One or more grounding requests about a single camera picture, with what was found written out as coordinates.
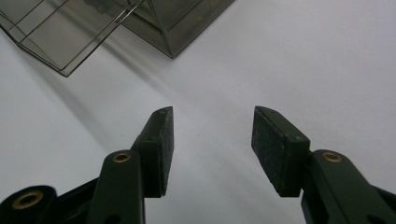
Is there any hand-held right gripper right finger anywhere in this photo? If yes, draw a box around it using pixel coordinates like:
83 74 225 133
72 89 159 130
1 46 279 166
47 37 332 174
250 105 396 224

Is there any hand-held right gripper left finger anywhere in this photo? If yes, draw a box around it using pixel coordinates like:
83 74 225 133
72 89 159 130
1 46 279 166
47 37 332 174
86 105 175 224

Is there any smoky transparent plastic storage box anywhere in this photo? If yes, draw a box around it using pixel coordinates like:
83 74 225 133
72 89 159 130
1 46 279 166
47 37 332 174
83 0 236 60

